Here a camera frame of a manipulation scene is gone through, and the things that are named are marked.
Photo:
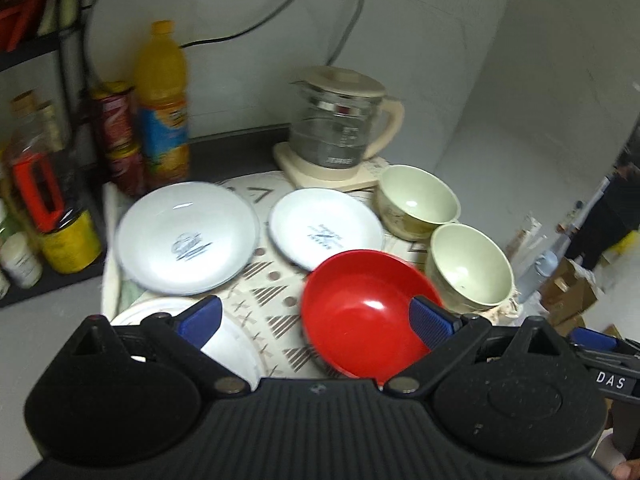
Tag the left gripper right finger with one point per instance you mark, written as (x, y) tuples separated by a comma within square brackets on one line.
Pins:
[(453, 340)]

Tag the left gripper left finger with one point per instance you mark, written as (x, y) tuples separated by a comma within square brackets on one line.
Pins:
[(180, 340)]

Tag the pale green bowl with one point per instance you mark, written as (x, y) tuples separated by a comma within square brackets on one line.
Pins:
[(412, 203), (469, 271)]

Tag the large white plate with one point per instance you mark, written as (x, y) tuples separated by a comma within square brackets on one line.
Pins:
[(186, 238)]

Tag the red plastic bowl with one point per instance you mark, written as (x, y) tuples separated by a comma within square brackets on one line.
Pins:
[(355, 313)]

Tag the small white bakery plate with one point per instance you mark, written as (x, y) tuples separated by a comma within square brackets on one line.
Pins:
[(311, 225)]

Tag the black kitchen rack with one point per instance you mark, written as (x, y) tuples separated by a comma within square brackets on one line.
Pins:
[(29, 30)]

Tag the cardboard box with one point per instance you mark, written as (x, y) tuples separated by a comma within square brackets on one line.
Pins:
[(566, 295)]

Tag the light blue bottle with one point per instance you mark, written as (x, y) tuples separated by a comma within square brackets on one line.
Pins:
[(536, 274)]

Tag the cream kettle base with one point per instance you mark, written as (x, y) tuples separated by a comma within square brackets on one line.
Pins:
[(304, 174)]

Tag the white cap small jar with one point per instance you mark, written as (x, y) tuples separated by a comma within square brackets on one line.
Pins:
[(18, 260)]

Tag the red snack can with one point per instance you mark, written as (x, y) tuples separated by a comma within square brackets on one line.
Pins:
[(112, 104)]

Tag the dark sauce bottle yellow label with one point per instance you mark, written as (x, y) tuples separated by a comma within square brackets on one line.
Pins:
[(46, 181)]

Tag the glass electric kettle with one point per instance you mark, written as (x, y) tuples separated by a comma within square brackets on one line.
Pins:
[(344, 118)]

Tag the orange juice bottle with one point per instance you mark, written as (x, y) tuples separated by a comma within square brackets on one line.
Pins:
[(160, 80)]

